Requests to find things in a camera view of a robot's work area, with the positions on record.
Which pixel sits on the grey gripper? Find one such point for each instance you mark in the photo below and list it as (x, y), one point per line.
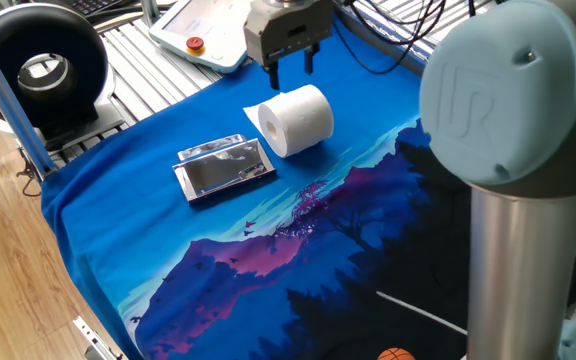
(288, 30)

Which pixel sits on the white toilet paper roll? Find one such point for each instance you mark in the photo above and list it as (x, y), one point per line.
(298, 120)

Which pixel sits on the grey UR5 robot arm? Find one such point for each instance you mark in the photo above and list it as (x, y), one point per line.
(508, 100)

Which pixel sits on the white teach pendant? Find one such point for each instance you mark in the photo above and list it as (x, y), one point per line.
(203, 30)

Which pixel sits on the shiny metal tray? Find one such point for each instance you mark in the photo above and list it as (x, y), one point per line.
(225, 170)

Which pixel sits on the black keyboard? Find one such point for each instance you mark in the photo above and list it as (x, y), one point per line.
(88, 6)

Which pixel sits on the blue mountain landscape cloth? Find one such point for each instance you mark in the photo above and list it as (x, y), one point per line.
(143, 225)

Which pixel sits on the small orange basketball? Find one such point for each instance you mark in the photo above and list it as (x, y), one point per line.
(395, 355)

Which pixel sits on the aluminium frame post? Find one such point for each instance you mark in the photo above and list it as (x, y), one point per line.
(13, 110)

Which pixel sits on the metal bracket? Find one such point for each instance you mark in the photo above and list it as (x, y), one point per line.
(95, 340)

